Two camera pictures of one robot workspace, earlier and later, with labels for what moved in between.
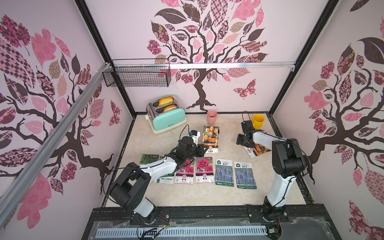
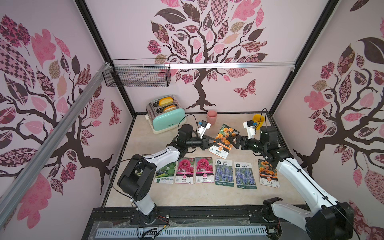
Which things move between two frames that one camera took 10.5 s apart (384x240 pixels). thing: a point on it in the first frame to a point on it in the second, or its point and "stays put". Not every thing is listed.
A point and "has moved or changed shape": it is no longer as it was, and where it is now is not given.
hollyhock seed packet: x=204 y=170 stays put
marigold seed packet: x=256 y=149 has moved or changed shape
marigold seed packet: x=210 y=138 has moved or changed shape
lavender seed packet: x=244 y=175 stays put
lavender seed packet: x=224 y=173 stays put
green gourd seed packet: x=167 y=178 stays put
